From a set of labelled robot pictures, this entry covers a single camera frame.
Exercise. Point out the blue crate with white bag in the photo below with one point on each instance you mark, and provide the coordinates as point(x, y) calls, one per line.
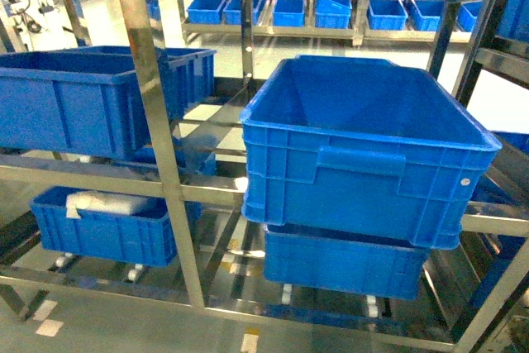
point(144, 238)

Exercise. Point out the steel flow rack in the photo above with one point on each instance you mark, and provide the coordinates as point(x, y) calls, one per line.
point(247, 325)

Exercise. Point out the large blue crate on rack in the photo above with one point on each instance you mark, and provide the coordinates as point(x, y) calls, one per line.
point(362, 147)

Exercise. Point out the wide blue crate rack left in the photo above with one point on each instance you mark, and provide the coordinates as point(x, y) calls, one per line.
point(78, 103)

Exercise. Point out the white plastic bag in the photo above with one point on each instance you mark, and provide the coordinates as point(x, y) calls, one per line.
point(113, 203)

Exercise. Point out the blue crate under top crate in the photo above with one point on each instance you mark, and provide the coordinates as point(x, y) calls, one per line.
point(343, 261)

